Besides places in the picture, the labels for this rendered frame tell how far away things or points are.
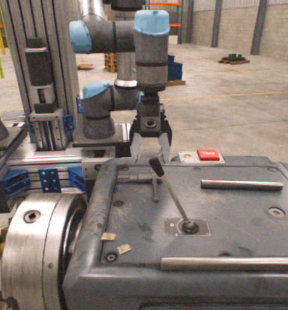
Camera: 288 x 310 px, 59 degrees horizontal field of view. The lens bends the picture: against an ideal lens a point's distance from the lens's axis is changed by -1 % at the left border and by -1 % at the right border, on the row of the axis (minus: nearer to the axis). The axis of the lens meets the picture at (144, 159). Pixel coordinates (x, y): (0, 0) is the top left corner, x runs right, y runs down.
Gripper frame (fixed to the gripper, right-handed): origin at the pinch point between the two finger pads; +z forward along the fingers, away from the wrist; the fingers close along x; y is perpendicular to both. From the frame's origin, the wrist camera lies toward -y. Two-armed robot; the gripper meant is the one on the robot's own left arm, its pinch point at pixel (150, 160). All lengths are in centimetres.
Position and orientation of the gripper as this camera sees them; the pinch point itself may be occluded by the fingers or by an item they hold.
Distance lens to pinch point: 69.4
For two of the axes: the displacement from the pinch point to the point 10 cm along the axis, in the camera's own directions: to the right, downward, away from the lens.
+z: 0.0, 8.8, 4.7
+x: -10.0, -0.1, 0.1
